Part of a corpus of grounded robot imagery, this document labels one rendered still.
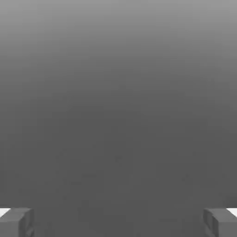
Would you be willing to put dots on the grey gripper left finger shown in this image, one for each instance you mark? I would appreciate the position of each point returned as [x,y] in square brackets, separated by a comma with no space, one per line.
[14,222]

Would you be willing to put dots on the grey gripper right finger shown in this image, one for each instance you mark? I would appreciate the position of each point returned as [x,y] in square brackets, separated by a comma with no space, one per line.
[222,222]

